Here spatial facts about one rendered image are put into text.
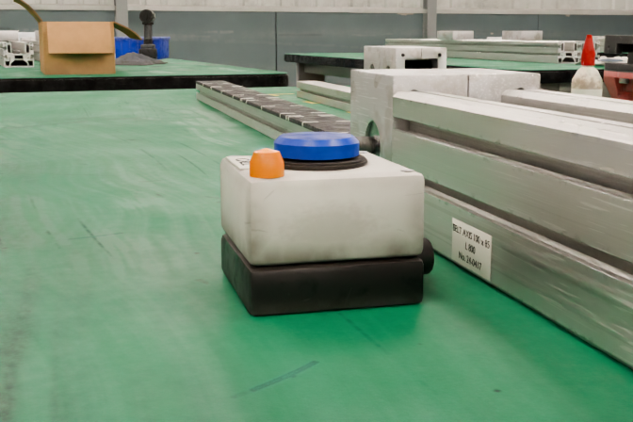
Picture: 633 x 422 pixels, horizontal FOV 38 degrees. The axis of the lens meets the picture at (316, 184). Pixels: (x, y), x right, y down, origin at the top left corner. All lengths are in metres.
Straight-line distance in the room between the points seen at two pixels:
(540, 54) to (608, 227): 3.48
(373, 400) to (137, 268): 0.21
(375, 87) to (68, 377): 0.32
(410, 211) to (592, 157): 0.09
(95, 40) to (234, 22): 9.28
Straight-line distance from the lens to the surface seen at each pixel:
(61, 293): 0.45
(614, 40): 0.71
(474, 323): 0.40
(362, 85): 0.63
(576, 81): 1.19
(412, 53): 1.57
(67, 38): 2.73
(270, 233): 0.39
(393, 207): 0.40
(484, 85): 0.59
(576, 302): 0.38
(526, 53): 3.91
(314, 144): 0.41
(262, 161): 0.39
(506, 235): 0.43
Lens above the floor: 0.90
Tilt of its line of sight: 9 degrees down
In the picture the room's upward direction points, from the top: straight up
